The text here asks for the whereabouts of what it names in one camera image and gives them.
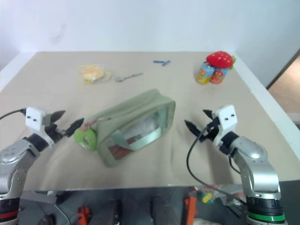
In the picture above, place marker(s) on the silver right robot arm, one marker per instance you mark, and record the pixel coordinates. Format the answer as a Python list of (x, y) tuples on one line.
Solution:
[(257, 161)]

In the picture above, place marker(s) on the red colourful printed can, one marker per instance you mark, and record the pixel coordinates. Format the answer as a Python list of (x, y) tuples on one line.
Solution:
[(218, 76)]

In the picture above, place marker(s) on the green transparent pouch bag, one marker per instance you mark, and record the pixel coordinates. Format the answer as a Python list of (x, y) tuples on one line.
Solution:
[(133, 124)]

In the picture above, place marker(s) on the orange metal frame part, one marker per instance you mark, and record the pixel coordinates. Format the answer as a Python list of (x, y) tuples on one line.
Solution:
[(191, 208), (84, 214)]

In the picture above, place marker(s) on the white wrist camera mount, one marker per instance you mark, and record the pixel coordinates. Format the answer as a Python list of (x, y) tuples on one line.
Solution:
[(227, 118), (34, 117)]

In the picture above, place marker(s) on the silver metal spoon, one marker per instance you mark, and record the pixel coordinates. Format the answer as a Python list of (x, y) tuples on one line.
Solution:
[(127, 77)]

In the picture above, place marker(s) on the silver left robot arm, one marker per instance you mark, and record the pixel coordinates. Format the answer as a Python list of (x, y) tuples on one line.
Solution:
[(16, 150)]

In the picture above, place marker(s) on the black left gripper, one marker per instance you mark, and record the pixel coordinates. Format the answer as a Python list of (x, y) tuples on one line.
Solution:
[(52, 130)]

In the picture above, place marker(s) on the beige table cloth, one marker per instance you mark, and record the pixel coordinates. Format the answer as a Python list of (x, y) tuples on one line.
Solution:
[(58, 98)]

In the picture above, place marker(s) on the yellow snack in plastic bag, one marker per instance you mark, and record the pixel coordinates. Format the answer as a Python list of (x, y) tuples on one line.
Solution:
[(92, 72)]

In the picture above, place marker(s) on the small blue plastic piece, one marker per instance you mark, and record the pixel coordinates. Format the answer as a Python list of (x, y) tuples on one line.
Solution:
[(164, 62)]

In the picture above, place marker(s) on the yellow colourful printed can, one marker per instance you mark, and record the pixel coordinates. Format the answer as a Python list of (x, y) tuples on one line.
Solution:
[(204, 73)]

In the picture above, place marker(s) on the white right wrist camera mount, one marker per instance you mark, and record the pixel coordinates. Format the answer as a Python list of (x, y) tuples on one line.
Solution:
[(227, 118)]

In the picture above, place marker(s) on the green plush zipper charm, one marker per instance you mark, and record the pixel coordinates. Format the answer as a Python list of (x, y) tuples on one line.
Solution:
[(80, 137)]

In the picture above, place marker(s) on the red strawberry plush toy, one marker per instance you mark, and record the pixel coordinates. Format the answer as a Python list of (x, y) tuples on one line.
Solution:
[(219, 59)]

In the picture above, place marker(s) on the clear plastic bag yellow item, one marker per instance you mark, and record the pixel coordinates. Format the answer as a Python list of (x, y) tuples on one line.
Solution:
[(207, 197)]

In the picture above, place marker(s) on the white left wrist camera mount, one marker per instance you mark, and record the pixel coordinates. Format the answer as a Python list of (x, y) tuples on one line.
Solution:
[(34, 117)]

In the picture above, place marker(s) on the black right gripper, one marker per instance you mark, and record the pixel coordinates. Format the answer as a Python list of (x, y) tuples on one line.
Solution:
[(212, 132)]

